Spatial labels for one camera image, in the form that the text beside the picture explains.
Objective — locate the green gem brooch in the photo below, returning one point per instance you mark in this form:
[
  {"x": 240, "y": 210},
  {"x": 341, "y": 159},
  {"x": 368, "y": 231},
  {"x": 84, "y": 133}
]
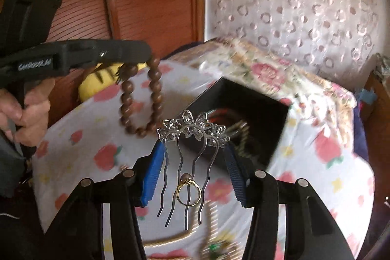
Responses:
[{"x": 217, "y": 247}]

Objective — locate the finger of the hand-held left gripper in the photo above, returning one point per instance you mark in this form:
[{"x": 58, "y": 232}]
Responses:
[{"x": 128, "y": 51}]

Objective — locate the yellow plush toy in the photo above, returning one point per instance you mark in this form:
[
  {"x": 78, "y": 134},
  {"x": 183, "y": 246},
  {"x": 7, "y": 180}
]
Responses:
[{"x": 91, "y": 83}]

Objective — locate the dark blue blanket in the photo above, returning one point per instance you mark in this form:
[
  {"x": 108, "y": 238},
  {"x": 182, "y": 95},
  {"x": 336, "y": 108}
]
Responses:
[{"x": 361, "y": 135}]

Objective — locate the black storage box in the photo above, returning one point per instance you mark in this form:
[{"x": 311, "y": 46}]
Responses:
[{"x": 259, "y": 113}]

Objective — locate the stack of folded papers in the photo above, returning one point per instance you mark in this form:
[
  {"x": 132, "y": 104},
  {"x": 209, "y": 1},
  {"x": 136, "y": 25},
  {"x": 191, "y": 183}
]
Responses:
[{"x": 383, "y": 65}]

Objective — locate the circle patterned curtain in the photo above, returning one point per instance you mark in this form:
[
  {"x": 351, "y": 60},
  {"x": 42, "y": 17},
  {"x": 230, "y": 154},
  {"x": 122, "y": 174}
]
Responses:
[{"x": 289, "y": 4}]

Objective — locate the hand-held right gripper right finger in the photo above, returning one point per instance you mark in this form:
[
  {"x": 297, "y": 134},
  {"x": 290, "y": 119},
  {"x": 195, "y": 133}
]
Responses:
[{"x": 236, "y": 177}]

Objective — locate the wooden side cabinet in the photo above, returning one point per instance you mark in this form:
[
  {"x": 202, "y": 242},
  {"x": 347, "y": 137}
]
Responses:
[{"x": 379, "y": 126}]

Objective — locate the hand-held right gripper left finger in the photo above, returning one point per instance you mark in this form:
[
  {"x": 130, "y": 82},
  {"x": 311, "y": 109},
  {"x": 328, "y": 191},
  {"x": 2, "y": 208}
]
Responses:
[{"x": 152, "y": 177}]

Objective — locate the blue bag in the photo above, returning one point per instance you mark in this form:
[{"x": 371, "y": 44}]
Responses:
[{"x": 367, "y": 96}]

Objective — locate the person's left hand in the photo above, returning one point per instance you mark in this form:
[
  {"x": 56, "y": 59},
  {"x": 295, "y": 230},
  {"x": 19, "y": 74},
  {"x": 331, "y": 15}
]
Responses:
[{"x": 33, "y": 113}]

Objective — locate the silver flower hair comb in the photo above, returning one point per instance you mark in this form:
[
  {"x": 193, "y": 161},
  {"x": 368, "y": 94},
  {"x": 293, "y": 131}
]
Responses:
[{"x": 195, "y": 130}]

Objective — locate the floral bed sheet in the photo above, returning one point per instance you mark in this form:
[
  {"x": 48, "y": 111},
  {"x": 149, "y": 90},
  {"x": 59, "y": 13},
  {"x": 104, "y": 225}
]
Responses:
[{"x": 259, "y": 65}]

